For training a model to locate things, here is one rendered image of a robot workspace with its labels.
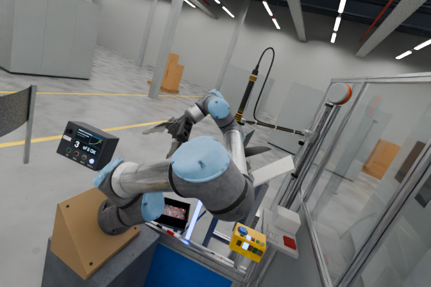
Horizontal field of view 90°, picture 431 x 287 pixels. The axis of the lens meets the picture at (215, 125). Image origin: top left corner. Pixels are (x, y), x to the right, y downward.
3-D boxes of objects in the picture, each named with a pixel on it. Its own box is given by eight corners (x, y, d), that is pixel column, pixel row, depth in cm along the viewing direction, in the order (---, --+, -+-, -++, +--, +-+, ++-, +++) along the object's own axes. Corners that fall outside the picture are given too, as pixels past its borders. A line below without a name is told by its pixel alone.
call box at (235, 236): (258, 250, 114) (266, 234, 111) (258, 266, 104) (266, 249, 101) (230, 236, 116) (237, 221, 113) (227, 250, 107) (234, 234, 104)
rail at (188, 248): (241, 278, 116) (246, 268, 114) (240, 285, 112) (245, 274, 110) (102, 207, 130) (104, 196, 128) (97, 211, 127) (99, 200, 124)
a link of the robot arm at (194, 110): (206, 118, 91) (195, 104, 87) (198, 125, 90) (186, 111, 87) (202, 114, 98) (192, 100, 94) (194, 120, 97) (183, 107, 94)
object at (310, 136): (307, 139, 167) (312, 130, 165) (314, 144, 161) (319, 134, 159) (297, 138, 163) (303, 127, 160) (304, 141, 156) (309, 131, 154)
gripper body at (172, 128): (172, 136, 97) (194, 120, 98) (176, 143, 90) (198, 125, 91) (162, 123, 94) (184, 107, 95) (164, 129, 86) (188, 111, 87)
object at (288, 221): (292, 222, 167) (298, 211, 164) (295, 236, 152) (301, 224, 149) (271, 213, 170) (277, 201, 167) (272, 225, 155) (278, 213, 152)
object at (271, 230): (278, 230, 152) (279, 227, 152) (277, 245, 138) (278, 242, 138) (267, 224, 154) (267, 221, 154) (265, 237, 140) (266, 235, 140)
